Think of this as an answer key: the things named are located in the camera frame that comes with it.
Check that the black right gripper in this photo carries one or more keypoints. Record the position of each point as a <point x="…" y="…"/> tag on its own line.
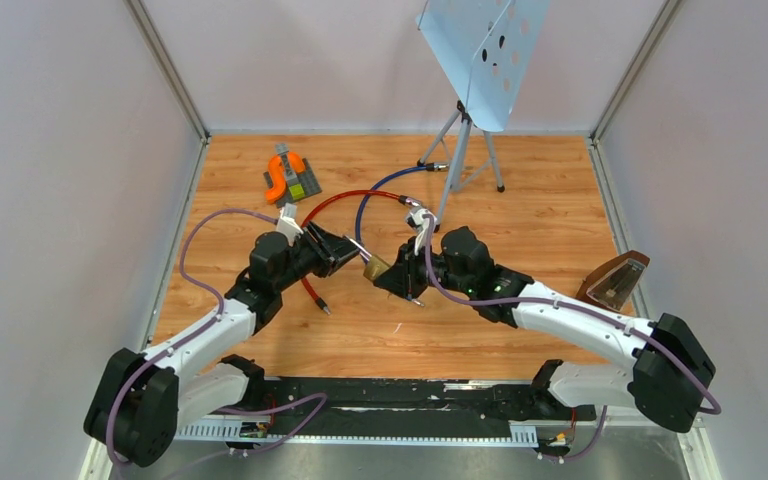
<point x="401" y="278"/>

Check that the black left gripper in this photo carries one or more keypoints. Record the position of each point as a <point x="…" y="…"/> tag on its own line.
<point x="330" y="250"/>

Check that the brass padlock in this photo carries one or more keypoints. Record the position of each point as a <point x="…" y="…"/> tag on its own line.
<point x="372" y="262"/>

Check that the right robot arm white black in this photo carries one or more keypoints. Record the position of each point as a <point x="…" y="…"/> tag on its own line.
<point x="658" y="367"/>

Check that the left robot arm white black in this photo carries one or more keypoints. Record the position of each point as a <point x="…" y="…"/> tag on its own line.
<point x="144" y="397"/>

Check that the orange grey toy block build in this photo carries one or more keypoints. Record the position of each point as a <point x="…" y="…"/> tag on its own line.
<point x="289" y="177"/>

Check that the brown wooden metronome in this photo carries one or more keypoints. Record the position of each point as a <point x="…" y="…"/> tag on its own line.
<point x="610" y="285"/>

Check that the light blue music stand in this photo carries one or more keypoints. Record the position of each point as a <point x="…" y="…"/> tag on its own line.
<point x="484" y="49"/>

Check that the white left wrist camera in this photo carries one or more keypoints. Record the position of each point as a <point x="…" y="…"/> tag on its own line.
<point x="286" y="223"/>

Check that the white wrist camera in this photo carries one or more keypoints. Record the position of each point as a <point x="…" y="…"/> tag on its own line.
<point x="286" y="223"/>
<point x="424" y="223"/>

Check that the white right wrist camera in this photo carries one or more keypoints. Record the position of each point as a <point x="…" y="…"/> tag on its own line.
<point x="424" y="223"/>

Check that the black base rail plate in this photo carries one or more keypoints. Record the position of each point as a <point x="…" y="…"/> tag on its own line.
<point x="415" y="406"/>

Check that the white slotted cable duct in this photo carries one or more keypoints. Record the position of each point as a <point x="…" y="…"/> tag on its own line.
<point x="234" y="430"/>

